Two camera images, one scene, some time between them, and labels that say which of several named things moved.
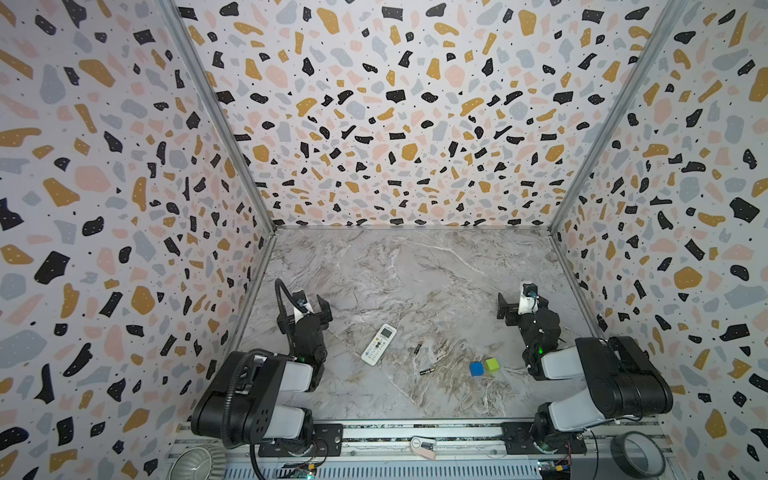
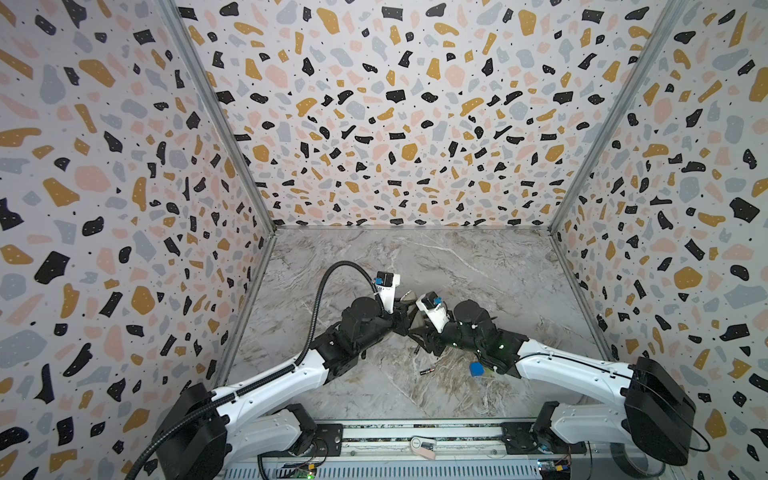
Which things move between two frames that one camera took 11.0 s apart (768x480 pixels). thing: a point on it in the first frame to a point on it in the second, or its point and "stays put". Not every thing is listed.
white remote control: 379,344 to 418,319
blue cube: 476,368 stays put
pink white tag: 424,447 stays put
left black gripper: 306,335 to 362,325
